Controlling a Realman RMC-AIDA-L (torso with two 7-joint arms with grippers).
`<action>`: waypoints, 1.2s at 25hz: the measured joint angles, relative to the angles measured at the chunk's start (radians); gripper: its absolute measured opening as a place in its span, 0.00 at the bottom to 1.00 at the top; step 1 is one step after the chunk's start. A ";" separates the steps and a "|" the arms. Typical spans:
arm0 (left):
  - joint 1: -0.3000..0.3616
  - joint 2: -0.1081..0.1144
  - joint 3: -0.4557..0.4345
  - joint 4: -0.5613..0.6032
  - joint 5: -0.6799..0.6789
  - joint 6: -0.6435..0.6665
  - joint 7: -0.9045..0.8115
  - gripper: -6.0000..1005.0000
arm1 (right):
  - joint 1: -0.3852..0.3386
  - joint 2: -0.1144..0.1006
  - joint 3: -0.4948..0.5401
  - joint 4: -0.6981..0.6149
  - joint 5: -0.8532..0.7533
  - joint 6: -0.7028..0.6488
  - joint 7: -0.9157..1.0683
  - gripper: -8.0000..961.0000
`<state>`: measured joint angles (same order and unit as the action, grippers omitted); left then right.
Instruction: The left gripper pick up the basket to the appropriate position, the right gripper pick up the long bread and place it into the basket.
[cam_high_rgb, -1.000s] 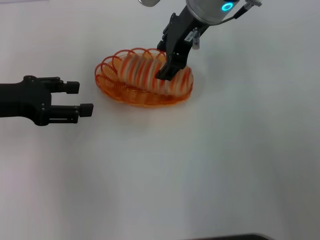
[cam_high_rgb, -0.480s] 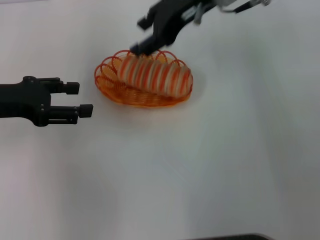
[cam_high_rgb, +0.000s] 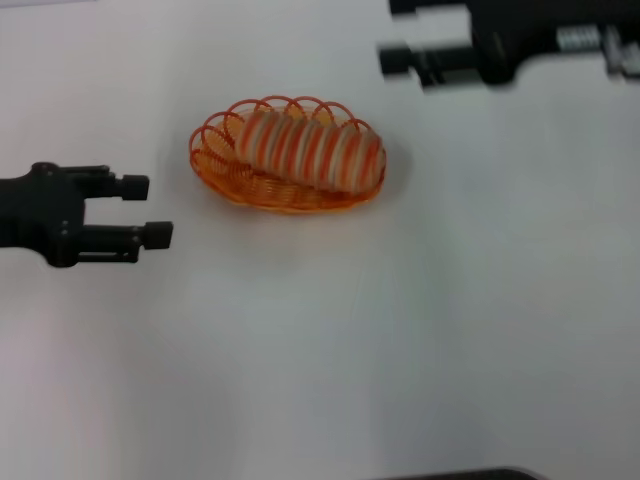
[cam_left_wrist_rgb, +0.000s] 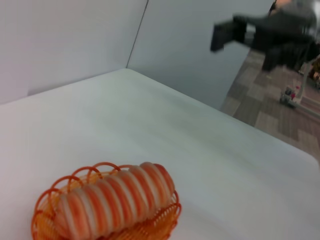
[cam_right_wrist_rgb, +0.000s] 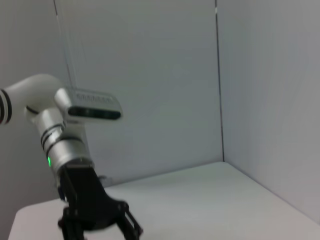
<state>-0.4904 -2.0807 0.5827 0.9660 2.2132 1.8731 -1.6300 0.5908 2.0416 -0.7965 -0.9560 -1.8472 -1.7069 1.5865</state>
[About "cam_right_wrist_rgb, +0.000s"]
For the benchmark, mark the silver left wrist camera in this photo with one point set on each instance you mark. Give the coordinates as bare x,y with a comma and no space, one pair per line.
95,105

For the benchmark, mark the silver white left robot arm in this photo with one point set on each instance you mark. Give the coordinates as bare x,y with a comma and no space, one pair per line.
40,100

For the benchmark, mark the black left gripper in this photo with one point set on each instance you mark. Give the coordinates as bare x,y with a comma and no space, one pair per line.
87,200

